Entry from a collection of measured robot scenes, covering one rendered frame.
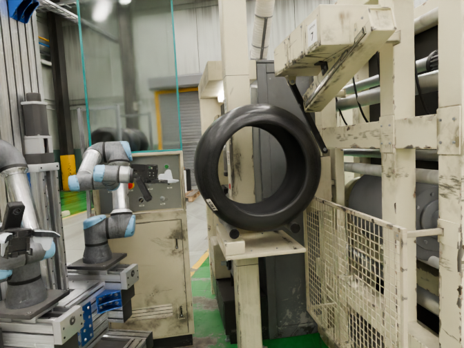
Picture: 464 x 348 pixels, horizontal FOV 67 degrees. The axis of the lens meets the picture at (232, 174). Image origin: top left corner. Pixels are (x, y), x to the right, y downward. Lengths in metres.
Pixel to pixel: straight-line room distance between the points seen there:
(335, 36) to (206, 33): 10.41
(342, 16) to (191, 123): 10.19
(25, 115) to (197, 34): 10.26
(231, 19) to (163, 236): 1.32
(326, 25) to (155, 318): 1.92
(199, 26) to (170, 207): 9.93
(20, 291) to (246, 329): 1.18
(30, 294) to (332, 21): 1.53
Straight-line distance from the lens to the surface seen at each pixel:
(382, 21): 1.42
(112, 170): 1.60
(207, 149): 1.50
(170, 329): 2.48
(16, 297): 1.63
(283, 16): 11.48
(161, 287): 2.37
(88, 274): 2.05
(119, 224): 1.96
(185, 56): 11.79
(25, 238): 1.25
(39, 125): 1.80
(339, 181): 2.03
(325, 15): 1.44
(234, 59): 1.95
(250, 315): 2.13
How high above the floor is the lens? 1.30
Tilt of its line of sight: 5 degrees down
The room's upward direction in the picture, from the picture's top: 3 degrees counter-clockwise
